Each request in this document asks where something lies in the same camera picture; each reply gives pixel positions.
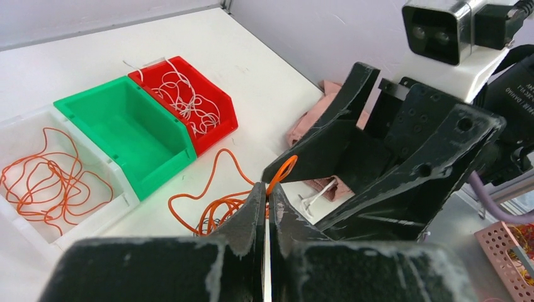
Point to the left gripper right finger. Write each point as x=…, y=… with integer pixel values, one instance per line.
x=306, y=265

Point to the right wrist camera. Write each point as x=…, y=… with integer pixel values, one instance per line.
x=455, y=46

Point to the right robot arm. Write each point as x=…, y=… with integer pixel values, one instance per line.
x=509, y=95

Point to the green plastic bin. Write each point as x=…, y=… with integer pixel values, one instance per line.
x=148, y=143

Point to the pink perforated basket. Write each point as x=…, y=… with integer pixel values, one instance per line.
x=509, y=259

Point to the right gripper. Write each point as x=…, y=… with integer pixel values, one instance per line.
x=436, y=141

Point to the red plastic bin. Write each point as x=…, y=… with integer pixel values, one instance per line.
x=205, y=110

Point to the clear plastic bin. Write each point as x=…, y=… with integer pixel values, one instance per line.
x=57, y=186

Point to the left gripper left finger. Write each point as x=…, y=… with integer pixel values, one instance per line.
x=225, y=265

